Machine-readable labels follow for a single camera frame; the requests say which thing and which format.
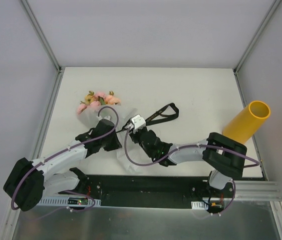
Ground black ribbon gold lettering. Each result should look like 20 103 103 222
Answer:
117 102 179 133

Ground white wrapping paper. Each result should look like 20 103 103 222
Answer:
77 105 141 175

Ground pink yellow flower bouquet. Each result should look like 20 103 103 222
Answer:
76 91 121 116

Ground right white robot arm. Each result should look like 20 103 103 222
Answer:
126 128 247 198

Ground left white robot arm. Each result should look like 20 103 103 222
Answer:
3 119 122 212

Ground yellow cylindrical vase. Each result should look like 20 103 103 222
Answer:
222 100 271 144

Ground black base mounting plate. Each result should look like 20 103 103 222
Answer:
74 175 234 209

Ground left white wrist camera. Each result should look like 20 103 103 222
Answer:
97 115 111 121

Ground left white cable duct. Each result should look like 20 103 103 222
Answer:
37 195 101 208

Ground white cable duct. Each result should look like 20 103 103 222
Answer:
191 201 209 211
37 195 101 208

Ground right white cable duct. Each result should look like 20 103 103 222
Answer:
191 201 209 211

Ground right aluminium frame post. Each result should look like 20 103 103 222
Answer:
233 0 282 76

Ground aluminium frame post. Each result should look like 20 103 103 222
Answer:
233 0 282 76
19 0 62 73

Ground left aluminium frame post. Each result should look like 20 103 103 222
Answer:
19 0 62 73

